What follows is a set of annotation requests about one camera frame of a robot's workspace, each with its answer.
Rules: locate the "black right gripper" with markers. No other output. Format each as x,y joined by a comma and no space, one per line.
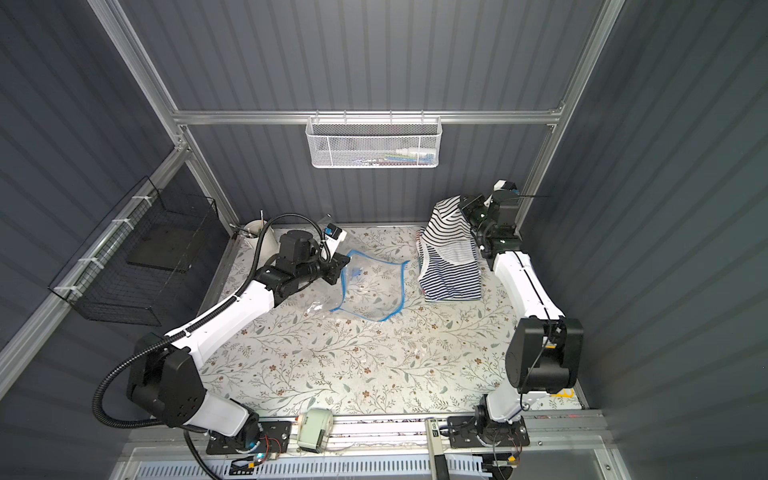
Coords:
474,207

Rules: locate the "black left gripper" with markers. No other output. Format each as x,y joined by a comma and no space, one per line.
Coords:
335,267

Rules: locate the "black white striped garment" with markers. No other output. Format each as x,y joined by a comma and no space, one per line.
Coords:
448,233

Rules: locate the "clear vacuum bag blue zip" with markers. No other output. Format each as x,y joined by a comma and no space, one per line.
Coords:
376,296

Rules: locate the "blue white striped garment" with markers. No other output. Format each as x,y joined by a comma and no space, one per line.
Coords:
450,272

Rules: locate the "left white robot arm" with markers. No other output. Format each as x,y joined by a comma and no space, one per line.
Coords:
167,383

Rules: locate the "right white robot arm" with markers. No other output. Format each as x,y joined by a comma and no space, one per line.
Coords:
543,356

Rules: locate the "small green white box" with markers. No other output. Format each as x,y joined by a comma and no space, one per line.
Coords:
314,430

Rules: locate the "yellow calculator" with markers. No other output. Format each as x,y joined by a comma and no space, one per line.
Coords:
566,393

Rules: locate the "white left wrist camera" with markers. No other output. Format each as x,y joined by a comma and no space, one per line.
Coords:
334,236

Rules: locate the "white wire basket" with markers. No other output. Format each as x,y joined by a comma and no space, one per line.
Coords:
390,144

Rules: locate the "black wire basket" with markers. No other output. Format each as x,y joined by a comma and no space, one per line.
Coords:
155,267

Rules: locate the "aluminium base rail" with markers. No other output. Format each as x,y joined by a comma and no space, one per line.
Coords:
557,444

